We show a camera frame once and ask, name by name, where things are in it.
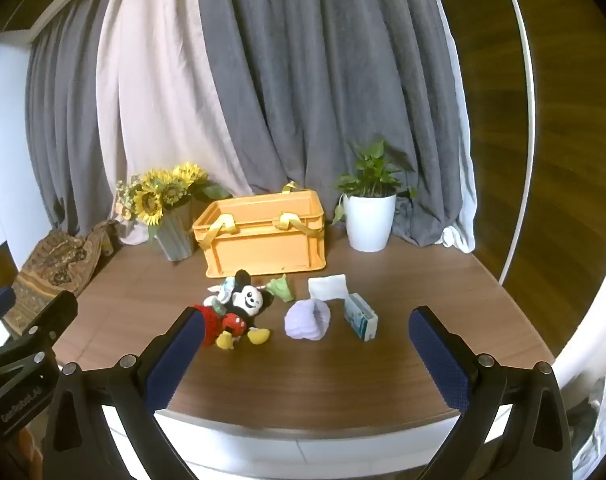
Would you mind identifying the green plant in white pot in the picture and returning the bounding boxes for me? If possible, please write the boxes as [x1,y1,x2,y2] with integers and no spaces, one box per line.
[331,140,420,253]

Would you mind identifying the pastel rainbow plush toy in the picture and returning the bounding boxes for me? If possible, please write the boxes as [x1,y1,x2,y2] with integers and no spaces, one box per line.
[206,277,240,306]

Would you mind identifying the artificial sunflower bouquet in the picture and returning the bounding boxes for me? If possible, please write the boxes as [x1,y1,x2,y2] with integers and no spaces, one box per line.
[115,162,232,227]

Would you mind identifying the white crumpled cloth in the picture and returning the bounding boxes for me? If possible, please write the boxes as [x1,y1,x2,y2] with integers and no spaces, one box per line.
[570,369,606,480]

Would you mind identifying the white curved hoop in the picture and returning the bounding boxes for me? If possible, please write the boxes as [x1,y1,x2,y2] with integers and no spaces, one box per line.
[497,0,540,287]

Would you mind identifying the green rubber toy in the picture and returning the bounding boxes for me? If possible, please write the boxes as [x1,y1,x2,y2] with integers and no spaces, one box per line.
[267,275,294,304]

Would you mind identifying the black red mouse plush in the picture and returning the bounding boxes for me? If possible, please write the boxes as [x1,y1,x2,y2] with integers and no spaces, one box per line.
[190,270,275,351]

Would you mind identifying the grey ribbed vase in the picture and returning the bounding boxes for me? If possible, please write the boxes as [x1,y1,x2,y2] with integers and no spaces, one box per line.
[154,204,197,262]

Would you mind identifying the orange plastic basket yellow straps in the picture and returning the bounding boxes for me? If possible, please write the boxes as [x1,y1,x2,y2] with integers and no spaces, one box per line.
[192,182,330,279]

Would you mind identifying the blue white tissue packet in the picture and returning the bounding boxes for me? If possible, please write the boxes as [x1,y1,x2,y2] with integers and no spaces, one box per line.
[343,292,379,342]

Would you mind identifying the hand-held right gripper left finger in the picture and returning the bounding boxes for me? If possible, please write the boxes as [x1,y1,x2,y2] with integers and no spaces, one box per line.
[42,305,206,480]

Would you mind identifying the white sheer curtain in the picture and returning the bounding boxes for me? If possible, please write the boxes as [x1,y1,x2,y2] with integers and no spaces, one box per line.
[427,0,478,254]

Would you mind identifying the brown patterned cloth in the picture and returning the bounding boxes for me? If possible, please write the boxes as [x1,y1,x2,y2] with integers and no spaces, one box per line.
[2,219,120,337]

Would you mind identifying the white folded cloth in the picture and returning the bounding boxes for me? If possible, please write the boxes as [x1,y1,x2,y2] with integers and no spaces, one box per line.
[308,274,349,304]

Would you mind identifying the pale pink curtain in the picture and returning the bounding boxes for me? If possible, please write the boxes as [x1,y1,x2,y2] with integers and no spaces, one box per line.
[97,0,256,247]

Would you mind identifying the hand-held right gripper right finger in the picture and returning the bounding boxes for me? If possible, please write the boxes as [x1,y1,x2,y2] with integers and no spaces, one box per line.
[408,305,574,480]

